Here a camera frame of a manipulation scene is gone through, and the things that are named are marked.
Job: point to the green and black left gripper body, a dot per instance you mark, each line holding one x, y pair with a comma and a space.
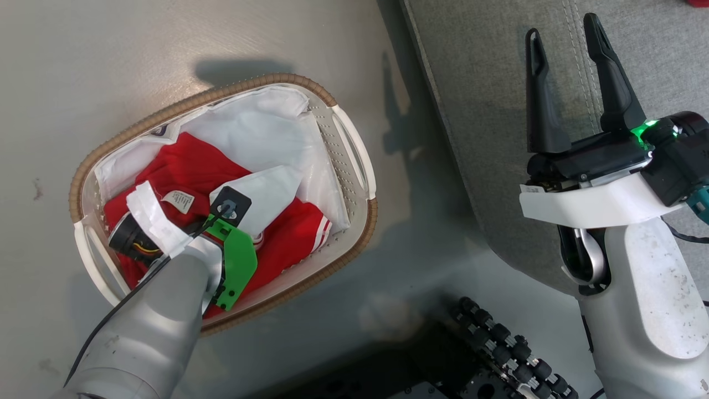
239, 266

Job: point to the red and white jersey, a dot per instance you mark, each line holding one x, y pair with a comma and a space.
194, 177

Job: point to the grey fabric sofa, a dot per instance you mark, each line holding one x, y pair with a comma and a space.
482, 111

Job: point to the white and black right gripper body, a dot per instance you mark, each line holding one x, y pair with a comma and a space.
592, 183

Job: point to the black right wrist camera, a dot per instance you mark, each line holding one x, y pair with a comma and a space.
678, 155

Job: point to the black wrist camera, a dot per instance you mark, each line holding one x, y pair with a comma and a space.
678, 155
231, 205

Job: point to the white laundry basket brown rim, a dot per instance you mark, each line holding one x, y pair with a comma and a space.
354, 166

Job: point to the black roller wheel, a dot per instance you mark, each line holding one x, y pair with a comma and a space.
515, 354

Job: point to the small red cloth item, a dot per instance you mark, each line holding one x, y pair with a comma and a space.
699, 2

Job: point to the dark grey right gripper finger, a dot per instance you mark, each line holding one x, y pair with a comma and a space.
543, 105
615, 77

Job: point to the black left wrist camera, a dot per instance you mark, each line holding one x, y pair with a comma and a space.
231, 205

